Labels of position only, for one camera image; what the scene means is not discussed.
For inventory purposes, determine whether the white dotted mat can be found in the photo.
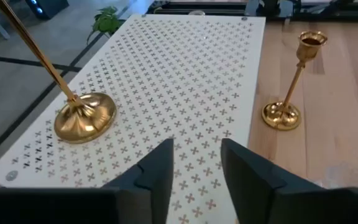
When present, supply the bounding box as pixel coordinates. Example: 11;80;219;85
0;14;267;224

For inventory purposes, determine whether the tall gold candlestick holder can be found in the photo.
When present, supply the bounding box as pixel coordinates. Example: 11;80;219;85
0;0;117;144

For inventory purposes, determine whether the black box with blue lights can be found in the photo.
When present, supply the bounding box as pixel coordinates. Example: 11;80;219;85
25;0;70;20

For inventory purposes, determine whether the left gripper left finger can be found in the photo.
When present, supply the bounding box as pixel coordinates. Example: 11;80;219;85
0;138;175;224

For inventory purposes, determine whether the black aluminium table frame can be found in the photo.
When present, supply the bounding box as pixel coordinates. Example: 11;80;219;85
146;0;358;22

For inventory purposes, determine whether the green artificial plant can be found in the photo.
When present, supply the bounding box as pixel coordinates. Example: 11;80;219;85
86;5;127;44

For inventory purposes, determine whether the short gold candlestick holder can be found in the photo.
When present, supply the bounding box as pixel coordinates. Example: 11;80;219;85
261;30;328;131

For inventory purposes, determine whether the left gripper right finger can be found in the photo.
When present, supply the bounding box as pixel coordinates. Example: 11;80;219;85
220;138;358;224

